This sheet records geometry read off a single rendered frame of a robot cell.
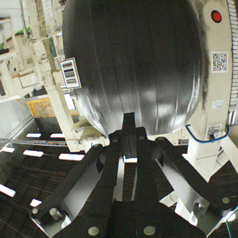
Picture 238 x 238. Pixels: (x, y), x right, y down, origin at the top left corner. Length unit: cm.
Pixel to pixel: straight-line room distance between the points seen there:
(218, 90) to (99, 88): 44
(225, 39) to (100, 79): 45
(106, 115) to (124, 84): 8
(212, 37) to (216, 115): 30
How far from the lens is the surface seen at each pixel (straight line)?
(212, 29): 55
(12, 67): 546
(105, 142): 95
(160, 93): 29
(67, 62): 30
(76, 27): 30
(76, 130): 110
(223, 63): 58
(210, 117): 63
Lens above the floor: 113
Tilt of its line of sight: 28 degrees up
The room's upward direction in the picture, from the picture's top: 168 degrees clockwise
